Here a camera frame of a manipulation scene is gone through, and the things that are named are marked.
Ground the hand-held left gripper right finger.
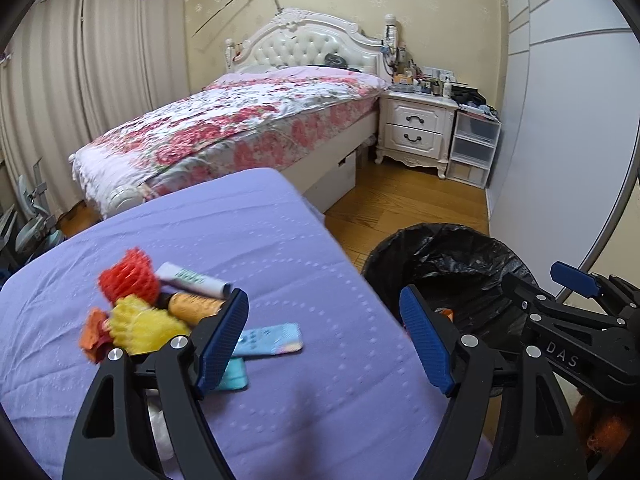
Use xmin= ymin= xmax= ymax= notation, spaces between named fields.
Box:
xmin=398 ymin=284 xmax=588 ymax=480

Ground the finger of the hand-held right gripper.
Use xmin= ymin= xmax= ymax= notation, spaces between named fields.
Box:
xmin=501 ymin=271 xmax=621 ymax=335
xmin=550 ymin=261 xmax=640 ymax=328

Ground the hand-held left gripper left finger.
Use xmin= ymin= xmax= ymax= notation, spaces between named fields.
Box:
xmin=62 ymin=288 xmax=250 ymax=480

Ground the teal small packet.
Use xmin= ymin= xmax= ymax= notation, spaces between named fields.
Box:
xmin=217 ymin=357 xmax=249 ymax=391

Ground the yellow label brown bottle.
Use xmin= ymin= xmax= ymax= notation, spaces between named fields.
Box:
xmin=160 ymin=291 xmax=227 ymax=324

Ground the blue packet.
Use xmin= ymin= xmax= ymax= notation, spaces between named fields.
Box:
xmin=231 ymin=322 xmax=304 ymax=359

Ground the yellow foam fruit net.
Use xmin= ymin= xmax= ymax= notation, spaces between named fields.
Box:
xmin=107 ymin=295 xmax=193 ymax=357

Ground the black lined trash bin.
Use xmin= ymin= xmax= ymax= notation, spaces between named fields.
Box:
xmin=361 ymin=222 xmax=542 ymax=402

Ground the red foam fruit net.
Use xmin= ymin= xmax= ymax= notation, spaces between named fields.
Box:
xmin=97 ymin=247 xmax=162 ymax=307

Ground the white green-print tube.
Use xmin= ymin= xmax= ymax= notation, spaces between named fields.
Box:
xmin=155 ymin=262 xmax=232 ymax=299

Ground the orange crumpled wrapper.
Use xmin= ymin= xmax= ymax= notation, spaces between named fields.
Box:
xmin=79 ymin=307 xmax=115 ymax=364

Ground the clear plastic drawer unit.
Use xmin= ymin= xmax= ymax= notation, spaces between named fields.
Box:
xmin=447 ymin=107 xmax=502 ymax=190

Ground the white wardrobe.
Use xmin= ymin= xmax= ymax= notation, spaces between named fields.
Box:
xmin=486 ymin=0 xmax=640 ymax=286

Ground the white storage box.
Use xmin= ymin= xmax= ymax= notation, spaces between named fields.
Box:
xmin=304 ymin=151 xmax=357 ymax=214

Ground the white two-drawer nightstand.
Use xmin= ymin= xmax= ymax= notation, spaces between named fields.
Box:
xmin=375 ymin=87 xmax=460 ymax=180

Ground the dark clothes pile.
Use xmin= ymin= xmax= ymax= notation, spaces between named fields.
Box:
xmin=450 ymin=84 xmax=501 ymax=122

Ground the floral bedspread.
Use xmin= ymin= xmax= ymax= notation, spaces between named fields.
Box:
xmin=70 ymin=71 xmax=388 ymax=206

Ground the grey teal desk chair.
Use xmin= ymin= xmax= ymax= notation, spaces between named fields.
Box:
xmin=0 ymin=159 xmax=62 ymax=263

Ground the clutter of small bottles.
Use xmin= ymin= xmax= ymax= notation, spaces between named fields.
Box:
xmin=392 ymin=62 xmax=458 ymax=97

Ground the beige curtain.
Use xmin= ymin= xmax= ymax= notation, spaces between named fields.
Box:
xmin=0 ymin=0 xmax=195 ymax=213

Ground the thin dark rod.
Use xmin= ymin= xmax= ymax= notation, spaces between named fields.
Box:
xmin=192 ymin=0 xmax=282 ymax=39

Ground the white tufted bed frame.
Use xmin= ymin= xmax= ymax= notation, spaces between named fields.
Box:
xmin=70 ymin=7 xmax=397 ymax=221

